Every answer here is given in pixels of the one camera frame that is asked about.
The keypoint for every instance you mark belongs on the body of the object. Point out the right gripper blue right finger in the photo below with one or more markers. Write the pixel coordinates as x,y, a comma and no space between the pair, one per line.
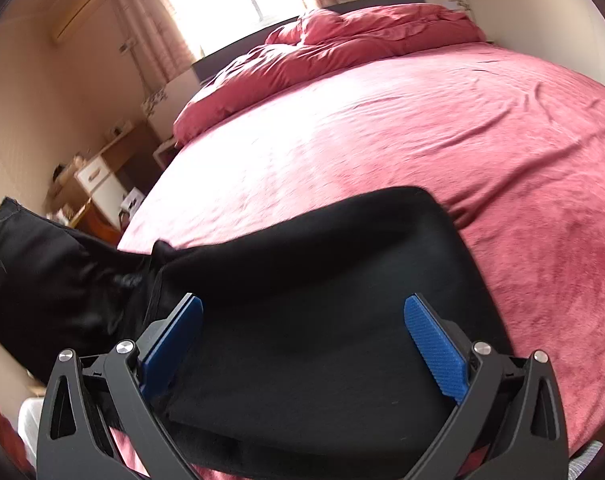
508,421

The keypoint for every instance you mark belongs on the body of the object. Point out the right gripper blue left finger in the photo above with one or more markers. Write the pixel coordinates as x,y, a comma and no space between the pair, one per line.
74,440

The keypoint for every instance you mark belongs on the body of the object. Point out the black embroidered pants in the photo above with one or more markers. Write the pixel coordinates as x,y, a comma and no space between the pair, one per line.
303,368

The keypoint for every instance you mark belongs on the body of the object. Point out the wooden desk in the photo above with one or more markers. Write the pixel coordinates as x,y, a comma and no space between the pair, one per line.
88,219

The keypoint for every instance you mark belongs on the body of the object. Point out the white appliance box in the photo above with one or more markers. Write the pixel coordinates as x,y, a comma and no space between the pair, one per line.
127,209

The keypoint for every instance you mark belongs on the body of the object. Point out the white drawer cabinet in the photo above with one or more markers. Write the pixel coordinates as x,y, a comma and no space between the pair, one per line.
108,177

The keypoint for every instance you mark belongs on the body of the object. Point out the pink bed sheet mattress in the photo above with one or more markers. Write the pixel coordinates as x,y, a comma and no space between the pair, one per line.
513,147

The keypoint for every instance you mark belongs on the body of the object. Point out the white bedside nightstand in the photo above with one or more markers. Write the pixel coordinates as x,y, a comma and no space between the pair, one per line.
166,152

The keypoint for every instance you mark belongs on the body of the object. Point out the white floral headboard panel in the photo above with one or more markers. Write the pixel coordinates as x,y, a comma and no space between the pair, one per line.
163,107

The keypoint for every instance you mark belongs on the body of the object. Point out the dark bed headboard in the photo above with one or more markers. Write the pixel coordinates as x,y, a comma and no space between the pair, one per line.
207,67

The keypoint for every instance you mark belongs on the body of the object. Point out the left floral curtain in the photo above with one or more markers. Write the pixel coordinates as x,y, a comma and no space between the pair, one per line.
153,23

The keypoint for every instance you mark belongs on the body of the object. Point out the red crumpled duvet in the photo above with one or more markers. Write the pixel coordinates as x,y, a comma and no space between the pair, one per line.
319,43

